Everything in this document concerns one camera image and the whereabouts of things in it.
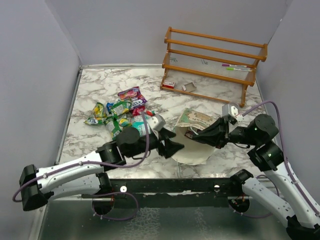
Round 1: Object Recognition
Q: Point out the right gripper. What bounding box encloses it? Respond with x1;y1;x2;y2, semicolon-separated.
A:
192;115;259;149

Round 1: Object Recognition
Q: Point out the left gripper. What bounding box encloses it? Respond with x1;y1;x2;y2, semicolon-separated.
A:
125;126;184;158

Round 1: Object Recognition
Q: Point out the white paper bag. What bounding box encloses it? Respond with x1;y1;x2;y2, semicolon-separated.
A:
172;108;216;178

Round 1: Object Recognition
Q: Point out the pink snack packet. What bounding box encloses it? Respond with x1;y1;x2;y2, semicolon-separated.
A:
131;105;146;117

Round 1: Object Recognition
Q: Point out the purple blue snack packet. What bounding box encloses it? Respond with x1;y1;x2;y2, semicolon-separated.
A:
117;86;147;110

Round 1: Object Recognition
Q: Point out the green lime snack packet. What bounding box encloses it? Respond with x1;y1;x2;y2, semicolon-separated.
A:
110;100;132;116

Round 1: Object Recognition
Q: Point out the blue M&M packet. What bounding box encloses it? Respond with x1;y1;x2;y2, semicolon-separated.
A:
106;102;114;112

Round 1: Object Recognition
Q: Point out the yellow green snack packet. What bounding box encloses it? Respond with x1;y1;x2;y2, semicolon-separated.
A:
84;102;107;126

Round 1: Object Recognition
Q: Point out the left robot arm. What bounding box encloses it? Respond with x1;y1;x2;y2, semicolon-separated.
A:
19;127;184;212

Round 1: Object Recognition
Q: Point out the teal snack packet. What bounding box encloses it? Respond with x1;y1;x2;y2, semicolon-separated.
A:
130;115;153;137

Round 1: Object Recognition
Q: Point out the red white small box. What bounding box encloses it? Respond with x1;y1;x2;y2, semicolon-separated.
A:
162;80;176;89

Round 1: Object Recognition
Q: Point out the wooden shelf rack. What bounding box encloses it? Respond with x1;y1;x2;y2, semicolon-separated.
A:
160;27;268;108

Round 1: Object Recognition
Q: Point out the green marker pen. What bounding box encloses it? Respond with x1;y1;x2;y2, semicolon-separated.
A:
225;67;253;72

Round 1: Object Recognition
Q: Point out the pink marker pen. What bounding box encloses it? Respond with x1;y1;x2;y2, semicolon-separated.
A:
221;63;248;68

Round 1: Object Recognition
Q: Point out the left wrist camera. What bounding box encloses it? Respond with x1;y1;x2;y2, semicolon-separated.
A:
144;110;166;132

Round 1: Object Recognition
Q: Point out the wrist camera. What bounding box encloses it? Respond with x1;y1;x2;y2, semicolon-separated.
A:
222;102;244;125
144;110;166;132

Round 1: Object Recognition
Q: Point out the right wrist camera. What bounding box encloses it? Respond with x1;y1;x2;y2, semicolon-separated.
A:
222;102;244;125

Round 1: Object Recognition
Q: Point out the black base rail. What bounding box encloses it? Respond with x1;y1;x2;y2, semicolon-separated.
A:
81;177;244;209

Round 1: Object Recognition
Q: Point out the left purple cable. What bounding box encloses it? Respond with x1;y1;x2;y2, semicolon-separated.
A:
11;111;151;222

